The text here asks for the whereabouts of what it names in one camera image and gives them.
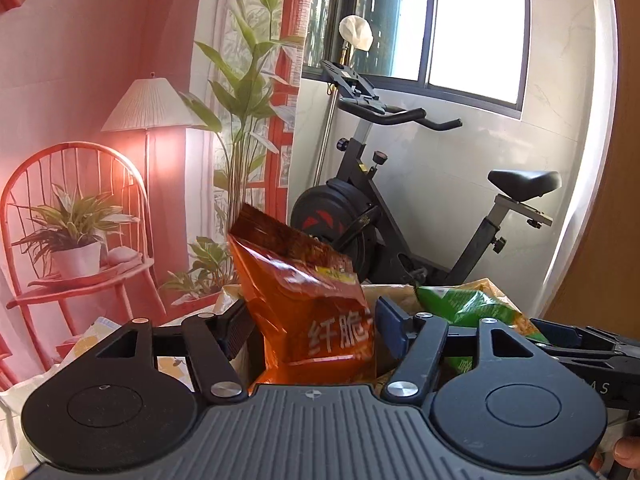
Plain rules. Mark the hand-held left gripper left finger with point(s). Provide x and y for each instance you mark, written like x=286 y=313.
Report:
x=241 y=331

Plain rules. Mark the green snack bag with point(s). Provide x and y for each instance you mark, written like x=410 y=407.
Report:
x=465 y=305

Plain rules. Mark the person's right hand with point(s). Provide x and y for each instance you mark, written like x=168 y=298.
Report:
x=629 y=451

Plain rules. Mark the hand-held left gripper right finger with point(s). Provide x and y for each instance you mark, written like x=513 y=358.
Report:
x=392 y=327

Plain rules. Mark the mop with white cloth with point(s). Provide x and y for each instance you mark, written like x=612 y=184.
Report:
x=356 y=32

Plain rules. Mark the dark framed window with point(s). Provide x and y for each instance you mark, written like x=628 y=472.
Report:
x=475 y=25

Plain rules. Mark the wooden door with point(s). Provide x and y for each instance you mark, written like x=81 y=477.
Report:
x=615 y=160

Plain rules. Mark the orange snack bag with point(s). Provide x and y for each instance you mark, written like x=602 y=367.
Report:
x=310 y=310

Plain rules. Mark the cardboard box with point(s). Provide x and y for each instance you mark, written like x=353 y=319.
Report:
x=395 y=292

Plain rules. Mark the black exercise bike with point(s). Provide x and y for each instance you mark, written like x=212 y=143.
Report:
x=360 y=220

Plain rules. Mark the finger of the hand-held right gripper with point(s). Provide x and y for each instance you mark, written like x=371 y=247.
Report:
x=555 y=331
x=585 y=364

